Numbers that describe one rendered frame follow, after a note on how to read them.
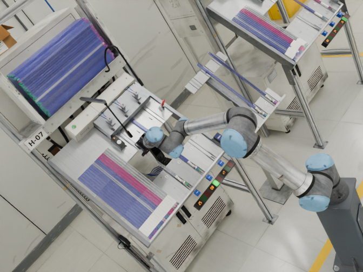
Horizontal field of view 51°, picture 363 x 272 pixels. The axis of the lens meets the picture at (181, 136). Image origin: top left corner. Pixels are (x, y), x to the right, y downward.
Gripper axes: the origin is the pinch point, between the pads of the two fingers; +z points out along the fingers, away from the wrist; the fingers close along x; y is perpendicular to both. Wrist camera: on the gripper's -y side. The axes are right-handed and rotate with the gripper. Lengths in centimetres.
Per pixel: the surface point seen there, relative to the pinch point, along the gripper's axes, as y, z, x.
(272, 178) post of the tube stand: -76, 32, -57
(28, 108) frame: 57, -13, 27
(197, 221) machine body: -55, 43, -2
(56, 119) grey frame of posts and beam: 47, -2, 19
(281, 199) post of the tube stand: -90, 33, -50
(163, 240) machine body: -44, 36, 24
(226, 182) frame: -53, 34, -33
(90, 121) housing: 34.4, 2.1, 6.9
